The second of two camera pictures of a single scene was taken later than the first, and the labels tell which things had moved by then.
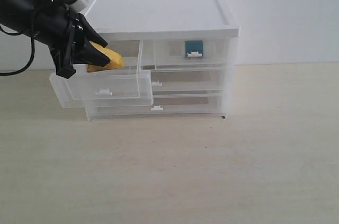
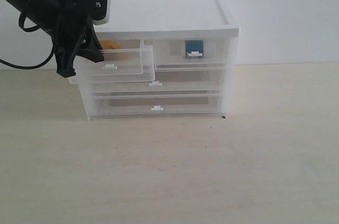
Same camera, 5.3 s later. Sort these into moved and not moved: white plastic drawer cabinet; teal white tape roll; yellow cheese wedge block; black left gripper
Moved: yellow cheese wedge block
Not moved: black left gripper; teal white tape roll; white plastic drawer cabinet
